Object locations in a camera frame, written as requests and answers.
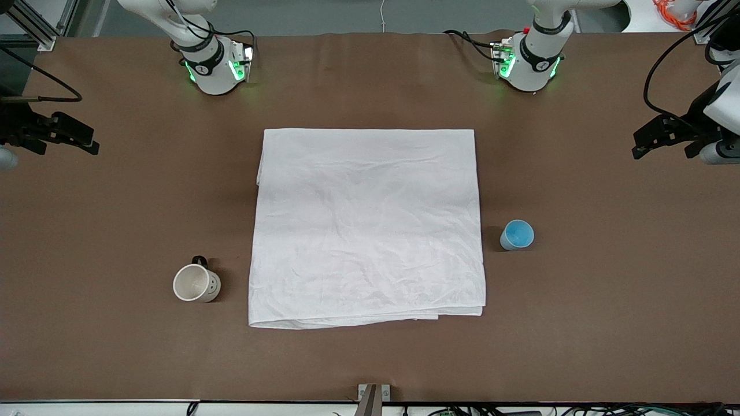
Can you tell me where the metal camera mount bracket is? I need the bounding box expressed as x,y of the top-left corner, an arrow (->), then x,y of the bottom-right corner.
354,384 -> 391,416

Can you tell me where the white table edge rail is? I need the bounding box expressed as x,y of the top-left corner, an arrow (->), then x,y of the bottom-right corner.
0,399 -> 201,416

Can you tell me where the black background device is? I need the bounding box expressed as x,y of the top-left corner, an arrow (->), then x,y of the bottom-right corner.
704,23 -> 740,65

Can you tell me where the black left arm base cable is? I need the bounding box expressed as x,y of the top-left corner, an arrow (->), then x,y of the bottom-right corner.
443,29 -> 500,62

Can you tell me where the orange cable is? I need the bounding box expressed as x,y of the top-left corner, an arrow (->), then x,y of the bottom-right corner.
653,0 -> 699,32

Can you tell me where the white mug with black handle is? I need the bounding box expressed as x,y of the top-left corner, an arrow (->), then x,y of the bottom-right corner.
172,255 -> 221,304

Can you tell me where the blue cup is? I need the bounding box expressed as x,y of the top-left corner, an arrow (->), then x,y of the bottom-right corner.
499,220 -> 535,252

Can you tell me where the white side table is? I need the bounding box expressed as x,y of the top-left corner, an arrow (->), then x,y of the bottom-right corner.
620,0 -> 701,34

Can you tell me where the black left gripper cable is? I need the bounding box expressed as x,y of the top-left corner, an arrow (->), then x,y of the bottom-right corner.
642,10 -> 740,129

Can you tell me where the white cloth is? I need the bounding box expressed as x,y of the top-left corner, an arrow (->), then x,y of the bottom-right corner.
248,128 -> 486,330

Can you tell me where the black arm base cable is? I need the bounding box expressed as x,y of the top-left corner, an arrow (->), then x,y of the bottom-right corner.
443,29 -> 500,62
214,28 -> 258,58

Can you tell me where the aluminium frame profile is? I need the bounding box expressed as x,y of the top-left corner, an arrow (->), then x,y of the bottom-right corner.
0,0 -> 80,53
693,0 -> 730,45

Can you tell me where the black right arm base cable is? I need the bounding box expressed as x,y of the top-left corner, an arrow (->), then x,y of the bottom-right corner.
214,28 -> 258,58

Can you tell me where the black cable bundle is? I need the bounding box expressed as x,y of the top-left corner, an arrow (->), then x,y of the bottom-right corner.
402,403 -> 740,416

